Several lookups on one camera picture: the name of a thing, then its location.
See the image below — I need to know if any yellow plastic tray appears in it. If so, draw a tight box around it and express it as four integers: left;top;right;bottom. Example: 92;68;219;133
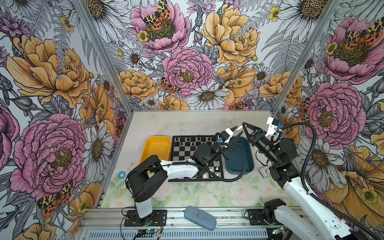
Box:
140;136;172;163

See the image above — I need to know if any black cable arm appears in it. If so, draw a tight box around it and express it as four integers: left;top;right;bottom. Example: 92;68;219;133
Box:
125;142;247;193
278;121;376;240

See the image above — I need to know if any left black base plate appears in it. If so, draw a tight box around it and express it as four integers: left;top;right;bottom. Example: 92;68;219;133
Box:
124;210;168;227

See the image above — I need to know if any teal plastic tray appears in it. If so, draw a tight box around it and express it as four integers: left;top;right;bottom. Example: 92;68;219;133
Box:
224;137;255;175

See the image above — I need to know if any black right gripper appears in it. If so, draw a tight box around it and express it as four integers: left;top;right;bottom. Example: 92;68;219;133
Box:
241;122;280;165

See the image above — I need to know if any aluminium front rail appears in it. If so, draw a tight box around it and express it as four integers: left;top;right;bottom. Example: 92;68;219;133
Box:
80;206;337;230

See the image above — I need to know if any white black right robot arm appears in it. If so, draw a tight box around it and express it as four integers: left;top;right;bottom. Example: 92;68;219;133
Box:
242;118;368;240

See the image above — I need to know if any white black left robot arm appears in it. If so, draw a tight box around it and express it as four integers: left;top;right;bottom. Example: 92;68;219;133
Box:
125;126;246;220

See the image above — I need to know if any small white square clock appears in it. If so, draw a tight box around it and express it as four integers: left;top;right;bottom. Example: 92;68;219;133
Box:
259;166;271;179

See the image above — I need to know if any black white chessboard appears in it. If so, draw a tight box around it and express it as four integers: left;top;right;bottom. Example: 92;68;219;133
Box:
169;135;224;183

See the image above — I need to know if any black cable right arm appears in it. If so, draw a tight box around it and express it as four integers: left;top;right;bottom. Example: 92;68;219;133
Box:
278;121;376;240

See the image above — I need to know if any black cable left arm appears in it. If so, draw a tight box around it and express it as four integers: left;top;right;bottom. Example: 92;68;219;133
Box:
125;142;247;193

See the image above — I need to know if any grey blue oval pouch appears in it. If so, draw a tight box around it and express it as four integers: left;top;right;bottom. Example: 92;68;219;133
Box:
184;206;217;231

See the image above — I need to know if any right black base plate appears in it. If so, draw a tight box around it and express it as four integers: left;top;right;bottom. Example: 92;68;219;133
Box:
245;209;269;226

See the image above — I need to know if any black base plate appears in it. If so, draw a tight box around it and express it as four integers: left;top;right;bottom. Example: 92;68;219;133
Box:
245;209;269;226
124;210;168;227

